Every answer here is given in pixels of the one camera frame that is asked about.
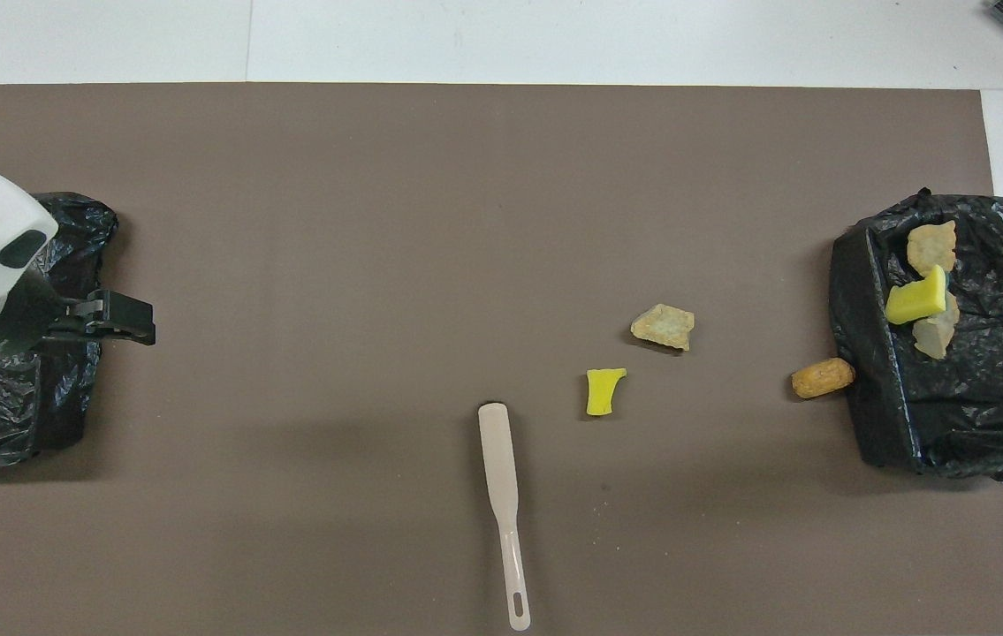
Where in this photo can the large brown table mat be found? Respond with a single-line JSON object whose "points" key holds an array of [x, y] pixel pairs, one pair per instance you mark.
{"points": [[289, 177]]}

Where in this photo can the orange-brown nugget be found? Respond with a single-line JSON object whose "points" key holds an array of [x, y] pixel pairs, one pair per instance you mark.
{"points": [[822, 378]]}

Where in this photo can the small yellow green sponge piece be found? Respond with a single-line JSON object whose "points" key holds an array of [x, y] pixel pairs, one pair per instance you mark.
{"points": [[604, 391]]}

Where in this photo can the blocky yellow sponge piece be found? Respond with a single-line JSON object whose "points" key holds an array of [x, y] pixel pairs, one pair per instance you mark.
{"points": [[915, 300]]}

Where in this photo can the black bag-lined bin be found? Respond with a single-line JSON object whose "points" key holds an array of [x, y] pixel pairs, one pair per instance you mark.
{"points": [[952, 415], [24, 406]]}

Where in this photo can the beige foam chunk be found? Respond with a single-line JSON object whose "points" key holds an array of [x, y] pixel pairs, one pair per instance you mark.
{"points": [[662, 327], [937, 334], [931, 246]]}

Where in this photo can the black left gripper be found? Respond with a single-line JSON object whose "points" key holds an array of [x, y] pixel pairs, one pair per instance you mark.
{"points": [[19, 318]]}

